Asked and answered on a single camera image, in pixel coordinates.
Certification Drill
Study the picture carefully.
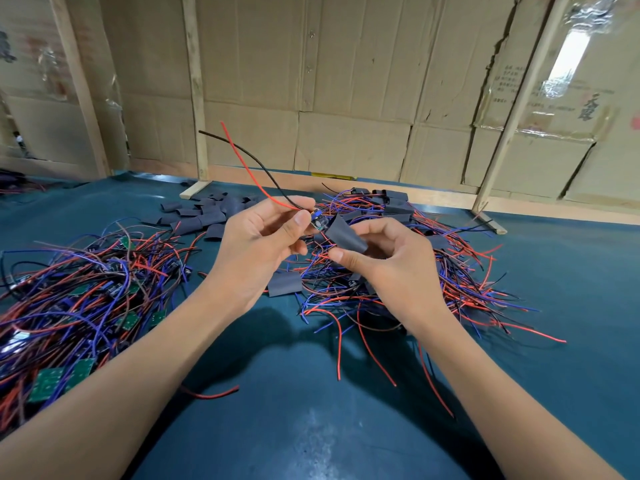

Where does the person's left forearm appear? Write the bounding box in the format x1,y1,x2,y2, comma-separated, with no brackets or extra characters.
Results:
0,285,236,480

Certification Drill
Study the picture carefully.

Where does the thin wooden post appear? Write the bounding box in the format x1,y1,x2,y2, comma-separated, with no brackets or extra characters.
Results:
178,0,211,201

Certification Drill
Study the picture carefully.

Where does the person's right forearm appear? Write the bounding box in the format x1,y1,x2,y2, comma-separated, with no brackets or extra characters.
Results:
415,305,626,480

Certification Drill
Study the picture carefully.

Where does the clear plastic sheet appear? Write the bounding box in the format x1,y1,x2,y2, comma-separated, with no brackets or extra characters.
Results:
540,0,640,146

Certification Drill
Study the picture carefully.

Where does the wide wooden post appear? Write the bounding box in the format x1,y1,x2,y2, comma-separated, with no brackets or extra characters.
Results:
47,0,111,181

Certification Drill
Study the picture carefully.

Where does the wire pile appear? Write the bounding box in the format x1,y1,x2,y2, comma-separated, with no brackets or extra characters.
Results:
0,167,31,194

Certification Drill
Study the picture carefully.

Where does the pile of sleeved wired boards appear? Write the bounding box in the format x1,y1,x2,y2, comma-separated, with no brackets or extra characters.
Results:
265,187,568,416

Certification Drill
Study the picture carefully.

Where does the wooden ledge board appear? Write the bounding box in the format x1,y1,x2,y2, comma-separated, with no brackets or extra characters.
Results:
128,155,640,228

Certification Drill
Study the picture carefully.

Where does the person's right hand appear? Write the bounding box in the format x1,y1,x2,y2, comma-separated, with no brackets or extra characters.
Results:
326,215,458,338

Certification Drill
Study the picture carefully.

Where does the person's left hand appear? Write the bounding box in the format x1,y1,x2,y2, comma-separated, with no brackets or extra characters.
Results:
200,195,317,318

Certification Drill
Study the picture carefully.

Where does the pile of black sleeve pieces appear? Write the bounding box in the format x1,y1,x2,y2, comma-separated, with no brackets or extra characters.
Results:
140,189,263,241

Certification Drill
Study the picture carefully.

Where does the pale slanted wooden post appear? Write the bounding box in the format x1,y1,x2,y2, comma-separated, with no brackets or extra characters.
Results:
468,0,578,236

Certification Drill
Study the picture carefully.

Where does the black sleeve piece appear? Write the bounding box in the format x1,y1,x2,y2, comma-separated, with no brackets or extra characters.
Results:
325,215,369,254

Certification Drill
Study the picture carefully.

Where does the pile of unsleeved wired boards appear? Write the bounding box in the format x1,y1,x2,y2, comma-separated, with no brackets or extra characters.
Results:
0,223,241,436

